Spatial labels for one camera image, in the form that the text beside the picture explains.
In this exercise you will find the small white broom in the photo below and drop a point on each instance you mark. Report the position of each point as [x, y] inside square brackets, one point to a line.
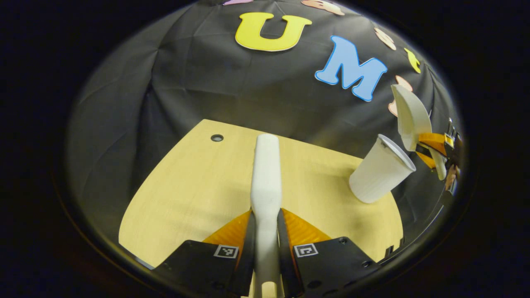
[266, 178]

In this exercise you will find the grey plastic dustpan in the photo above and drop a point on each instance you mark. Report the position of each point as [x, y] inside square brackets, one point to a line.
[412, 116]

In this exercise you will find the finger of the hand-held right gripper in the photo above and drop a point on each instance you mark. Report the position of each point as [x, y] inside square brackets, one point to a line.
[434, 141]
[427, 161]

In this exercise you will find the black backdrop cloth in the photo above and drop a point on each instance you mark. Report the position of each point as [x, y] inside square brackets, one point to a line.
[207, 82]

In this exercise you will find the wooden desktop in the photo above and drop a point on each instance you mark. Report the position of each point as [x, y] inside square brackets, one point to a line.
[198, 186]

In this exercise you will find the white ribbed garbage bin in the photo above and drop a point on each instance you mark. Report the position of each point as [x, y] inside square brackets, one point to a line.
[379, 174]

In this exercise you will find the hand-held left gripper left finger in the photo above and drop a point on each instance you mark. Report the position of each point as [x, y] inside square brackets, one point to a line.
[207, 267]

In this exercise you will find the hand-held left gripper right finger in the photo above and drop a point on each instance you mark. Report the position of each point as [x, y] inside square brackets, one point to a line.
[331, 265]

